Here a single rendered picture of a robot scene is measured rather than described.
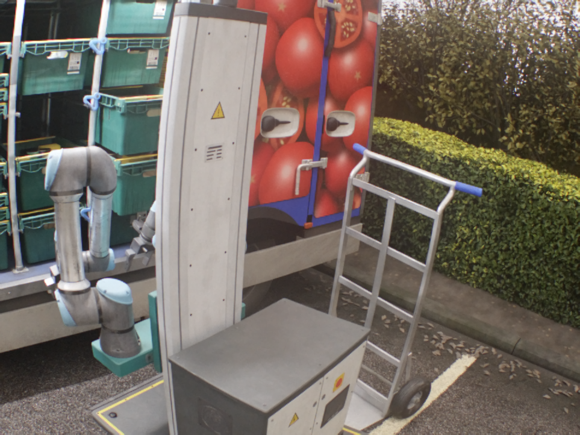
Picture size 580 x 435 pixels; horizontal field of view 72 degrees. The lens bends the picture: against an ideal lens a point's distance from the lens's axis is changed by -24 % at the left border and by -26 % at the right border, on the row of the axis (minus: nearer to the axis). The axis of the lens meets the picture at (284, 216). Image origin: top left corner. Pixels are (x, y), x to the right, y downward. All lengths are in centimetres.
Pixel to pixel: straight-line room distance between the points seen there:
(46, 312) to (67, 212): 102
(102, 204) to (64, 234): 17
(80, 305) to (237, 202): 60
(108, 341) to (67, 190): 49
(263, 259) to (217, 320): 141
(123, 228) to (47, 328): 71
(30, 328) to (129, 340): 92
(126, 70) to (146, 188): 60
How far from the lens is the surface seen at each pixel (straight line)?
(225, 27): 138
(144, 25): 243
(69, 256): 143
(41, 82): 222
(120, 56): 236
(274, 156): 283
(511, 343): 336
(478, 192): 203
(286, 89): 281
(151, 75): 247
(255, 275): 301
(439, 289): 386
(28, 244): 236
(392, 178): 431
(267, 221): 292
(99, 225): 155
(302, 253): 325
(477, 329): 342
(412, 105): 652
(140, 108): 213
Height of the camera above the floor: 163
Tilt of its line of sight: 18 degrees down
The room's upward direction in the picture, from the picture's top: 6 degrees clockwise
